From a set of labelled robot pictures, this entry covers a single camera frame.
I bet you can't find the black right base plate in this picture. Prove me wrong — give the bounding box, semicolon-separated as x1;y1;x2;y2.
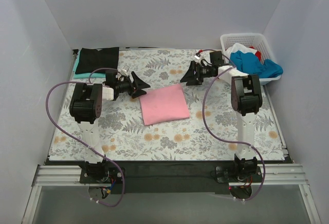
214;164;263;183

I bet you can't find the folded black t shirt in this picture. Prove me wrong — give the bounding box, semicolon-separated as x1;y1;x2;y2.
75;47;119;74

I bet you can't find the folded teal t shirt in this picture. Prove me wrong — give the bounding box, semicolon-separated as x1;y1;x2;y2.
73;52;119;79

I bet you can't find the aluminium front rail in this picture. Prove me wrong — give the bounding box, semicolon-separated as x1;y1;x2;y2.
32;163;308;186

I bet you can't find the red t shirt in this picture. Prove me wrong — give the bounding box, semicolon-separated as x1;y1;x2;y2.
255;51;262;62

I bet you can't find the white t shirt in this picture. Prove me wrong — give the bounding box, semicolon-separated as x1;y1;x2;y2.
225;43;257;58

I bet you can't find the white plastic basket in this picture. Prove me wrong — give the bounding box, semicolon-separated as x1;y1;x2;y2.
220;33;281;85

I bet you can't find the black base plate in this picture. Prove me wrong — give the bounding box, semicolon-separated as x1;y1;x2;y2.
214;164;263;183
79;167;125;184

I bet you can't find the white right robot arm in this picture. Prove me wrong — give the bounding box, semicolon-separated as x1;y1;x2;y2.
180;50;263;182

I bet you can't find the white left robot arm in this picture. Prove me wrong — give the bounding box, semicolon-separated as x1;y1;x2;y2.
69;69;150;183

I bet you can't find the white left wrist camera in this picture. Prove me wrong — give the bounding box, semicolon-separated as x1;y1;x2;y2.
120;65;130;77

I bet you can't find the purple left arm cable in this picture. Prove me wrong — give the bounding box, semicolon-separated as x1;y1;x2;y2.
45;67;126;208

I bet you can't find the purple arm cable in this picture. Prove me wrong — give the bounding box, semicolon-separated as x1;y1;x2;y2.
45;67;126;208
197;49;266;202

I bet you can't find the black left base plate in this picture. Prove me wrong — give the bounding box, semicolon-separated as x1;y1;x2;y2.
79;167;125;184

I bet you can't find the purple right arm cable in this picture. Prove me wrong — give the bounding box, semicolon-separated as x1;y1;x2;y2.
197;49;266;202

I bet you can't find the pink t shirt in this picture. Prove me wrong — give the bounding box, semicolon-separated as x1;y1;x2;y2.
139;84;190;126

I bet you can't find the blue t shirt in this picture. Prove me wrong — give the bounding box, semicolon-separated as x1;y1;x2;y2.
230;51;283;79

